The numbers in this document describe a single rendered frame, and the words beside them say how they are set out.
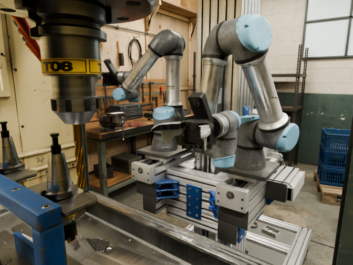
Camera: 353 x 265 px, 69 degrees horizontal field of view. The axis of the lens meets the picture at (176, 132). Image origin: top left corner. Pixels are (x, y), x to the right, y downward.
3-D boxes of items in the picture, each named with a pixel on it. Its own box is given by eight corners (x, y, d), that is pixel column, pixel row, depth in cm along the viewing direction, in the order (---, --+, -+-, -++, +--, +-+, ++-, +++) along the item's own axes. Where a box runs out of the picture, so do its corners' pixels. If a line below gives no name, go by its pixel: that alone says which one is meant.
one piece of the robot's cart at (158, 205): (179, 187, 171) (179, 174, 169) (191, 191, 165) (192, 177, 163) (141, 209, 142) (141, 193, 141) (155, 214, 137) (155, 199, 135)
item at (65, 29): (19, 39, 23) (16, 8, 22) (82, 46, 27) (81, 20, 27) (52, 30, 19) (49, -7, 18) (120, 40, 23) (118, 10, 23)
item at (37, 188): (55, 181, 56) (55, 177, 56) (69, 186, 53) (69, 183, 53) (21, 192, 51) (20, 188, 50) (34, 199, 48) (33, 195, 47)
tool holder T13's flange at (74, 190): (37, 200, 48) (35, 187, 48) (68, 190, 53) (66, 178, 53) (52, 211, 44) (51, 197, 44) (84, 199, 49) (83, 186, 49)
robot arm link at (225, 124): (229, 114, 81) (206, 112, 85) (223, 115, 77) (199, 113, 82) (228, 138, 82) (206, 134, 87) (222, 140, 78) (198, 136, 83)
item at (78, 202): (85, 194, 50) (85, 190, 50) (103, 201, 47) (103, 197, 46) (50, 208, 44) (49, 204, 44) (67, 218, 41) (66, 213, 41)
